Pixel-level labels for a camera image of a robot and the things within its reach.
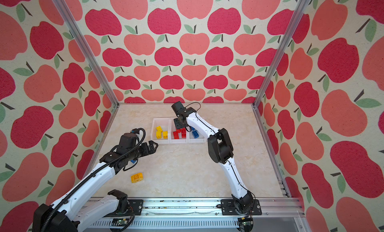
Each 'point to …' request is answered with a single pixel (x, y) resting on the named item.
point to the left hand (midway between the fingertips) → (154, 147)
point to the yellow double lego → (136, 177)
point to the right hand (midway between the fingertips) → (183, 123)
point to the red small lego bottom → (178, 130)
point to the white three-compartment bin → (168, 124)
